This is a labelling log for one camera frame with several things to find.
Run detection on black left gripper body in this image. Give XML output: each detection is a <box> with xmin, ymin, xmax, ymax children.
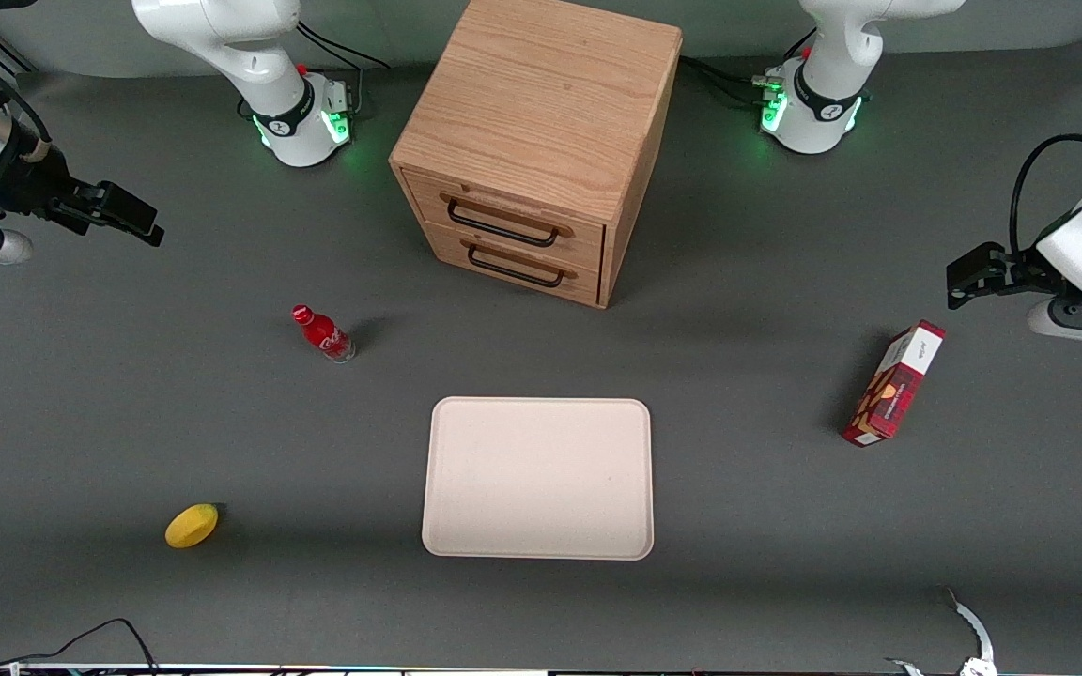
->
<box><xmin>999</xmin><ymin>247</ymin><xmax>1070</xmax><ymax>296</ymax></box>

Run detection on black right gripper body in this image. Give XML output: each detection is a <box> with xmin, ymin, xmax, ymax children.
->
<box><xmin>0</xmin><ymin>143</ymin><xmax>99</xmax><ymax>229</ymax></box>

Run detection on red coke bottle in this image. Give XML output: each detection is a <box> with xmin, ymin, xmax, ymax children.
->
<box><xmin>291</xmin><ymin>304</ymin><xmax>356</xmax><ymax>364</ymax></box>

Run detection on beige rectangular tray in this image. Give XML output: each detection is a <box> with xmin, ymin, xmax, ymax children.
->
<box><xmin>421</xmin><ymin>396</ymin><xmax>656</xmax><ymax>561</ymax></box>

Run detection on red cookie box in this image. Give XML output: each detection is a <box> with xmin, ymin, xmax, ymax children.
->
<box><xmin>842</xmin><ymin>319</ymin><xmax>947</xmax><ymax>449</ymax></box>

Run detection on yellow lemon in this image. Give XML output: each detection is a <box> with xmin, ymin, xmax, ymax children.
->
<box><xmin>164</xmin><ymin>503</ymin><xmax>221</xmax><ymax>550</ymax></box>

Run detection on white curved plastic clamp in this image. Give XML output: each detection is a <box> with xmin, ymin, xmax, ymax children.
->
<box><xmin>945</xmin><ymin>588</ymin><xmax>998</xmax><ymax>676</ymax></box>

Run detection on wide wooden drawer front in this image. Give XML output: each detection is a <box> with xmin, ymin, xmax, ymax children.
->
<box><xmin>402</xmin><ymin>169</ymin><xmax>607</xmax><ymax>274</ymax></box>

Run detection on narrow wooden drawer front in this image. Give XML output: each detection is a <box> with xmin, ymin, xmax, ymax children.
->
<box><xmin>423</xmin><ymin>223</ymin><xmax>604</xmax><ymax>307</ymax></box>

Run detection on wooden two-drawer cabinet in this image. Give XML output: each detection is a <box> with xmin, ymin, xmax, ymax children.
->
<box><xmin>388</xmin><ymin>0</ymin><xmax>685</xmax><ymax>310</ymax></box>

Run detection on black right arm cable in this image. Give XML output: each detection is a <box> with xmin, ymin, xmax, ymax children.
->
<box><xmin>0</xmin><ymin>86</ymin><xmax>55</xmax><ymax>147</ymax></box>

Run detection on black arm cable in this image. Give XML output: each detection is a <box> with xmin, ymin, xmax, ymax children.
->
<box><xmin>1010</xmin><ymin>83</ymin><xmax>1082</xmax><ymax>256</ymax></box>
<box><xmin>0</xmin><ymin>86</ymin><xmax>55</xmax><ymax>147</ymax></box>

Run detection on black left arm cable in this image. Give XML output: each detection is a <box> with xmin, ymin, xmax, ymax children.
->
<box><xmin>1010</xmin><ymin>83</ymin><xmax>1082</xmax><ymax>256</ymax></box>

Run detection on black left base cables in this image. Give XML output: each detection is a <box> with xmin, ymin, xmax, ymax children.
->
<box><xmin>679</xmin><ymin>28</ymin><xmax>819</xmax><ymax>110</ymax></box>

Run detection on long black drawer handle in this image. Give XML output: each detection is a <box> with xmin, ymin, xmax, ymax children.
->
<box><xmin>440</xmin><ymin>192</ymin><xmax>574</xmax><ymax>250</ymax></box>

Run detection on short black drawer handle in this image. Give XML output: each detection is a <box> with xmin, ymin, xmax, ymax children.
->
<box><xmin>459</xmin><ymin>237</ymin><xmax>578</xmax><ymax>289</ymax></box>

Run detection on thin black table-edge cable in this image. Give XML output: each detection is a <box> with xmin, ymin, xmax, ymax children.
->
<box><xmin>0</xmin><ymin>617</ymin><xmax>162</xmax><ymax>676</ymax></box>

